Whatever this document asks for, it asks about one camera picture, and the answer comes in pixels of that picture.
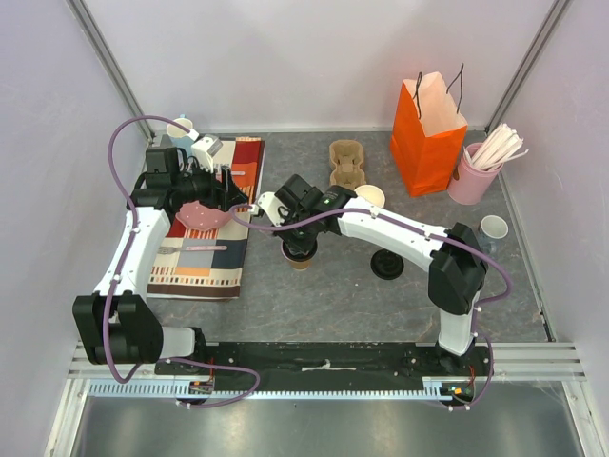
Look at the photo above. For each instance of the stack of paper cups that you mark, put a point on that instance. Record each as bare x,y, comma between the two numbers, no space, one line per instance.
371,194

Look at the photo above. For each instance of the pink polka dot plate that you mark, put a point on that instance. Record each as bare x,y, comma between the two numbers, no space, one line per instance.
199,217

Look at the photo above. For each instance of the brown cardboard cup carrier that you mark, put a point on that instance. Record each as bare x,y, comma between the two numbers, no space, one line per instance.
346,155

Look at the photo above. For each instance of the lower brown cup carrier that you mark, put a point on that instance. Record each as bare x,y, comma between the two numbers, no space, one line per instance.
347,179

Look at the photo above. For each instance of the grey speckled mug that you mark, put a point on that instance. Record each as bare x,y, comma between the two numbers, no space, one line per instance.
492,229

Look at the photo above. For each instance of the stack of black lids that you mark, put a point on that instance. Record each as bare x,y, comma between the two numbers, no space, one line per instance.
386,264

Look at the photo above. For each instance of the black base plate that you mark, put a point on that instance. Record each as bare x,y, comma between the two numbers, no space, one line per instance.
338,367

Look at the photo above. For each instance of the colourful patchwork placemat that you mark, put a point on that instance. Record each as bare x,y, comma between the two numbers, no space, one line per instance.
211,275

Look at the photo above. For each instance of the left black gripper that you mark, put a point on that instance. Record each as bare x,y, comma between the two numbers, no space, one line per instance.
222,195

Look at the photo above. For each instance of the brown paper coffee cup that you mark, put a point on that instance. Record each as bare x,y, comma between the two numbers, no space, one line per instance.
299,264

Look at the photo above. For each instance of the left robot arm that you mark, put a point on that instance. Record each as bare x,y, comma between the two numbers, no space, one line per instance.
115,322

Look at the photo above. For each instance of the pink straw holder cup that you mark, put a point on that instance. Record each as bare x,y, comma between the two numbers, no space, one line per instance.
468,185

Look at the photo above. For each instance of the pink handled fork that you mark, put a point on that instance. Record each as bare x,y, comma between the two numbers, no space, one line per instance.
172,250

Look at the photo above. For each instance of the black coffee cup lid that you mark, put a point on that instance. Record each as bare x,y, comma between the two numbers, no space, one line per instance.
297,255

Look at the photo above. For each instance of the orange paper bag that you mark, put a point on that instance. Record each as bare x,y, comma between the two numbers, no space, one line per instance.
428,132

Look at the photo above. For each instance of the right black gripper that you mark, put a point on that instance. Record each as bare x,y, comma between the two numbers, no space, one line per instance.
299,244

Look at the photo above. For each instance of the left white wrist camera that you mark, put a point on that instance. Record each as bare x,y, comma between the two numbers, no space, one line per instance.
204,149

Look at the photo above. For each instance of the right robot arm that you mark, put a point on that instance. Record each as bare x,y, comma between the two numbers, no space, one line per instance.
455,274

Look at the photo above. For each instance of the white paper straws bundle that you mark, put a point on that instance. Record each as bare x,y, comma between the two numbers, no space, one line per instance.
501,145

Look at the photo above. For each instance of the slotted cable duct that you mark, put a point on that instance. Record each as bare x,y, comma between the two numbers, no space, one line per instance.
186,390

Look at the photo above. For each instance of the light blue mug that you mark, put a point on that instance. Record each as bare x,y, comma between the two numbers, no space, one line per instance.
179,137

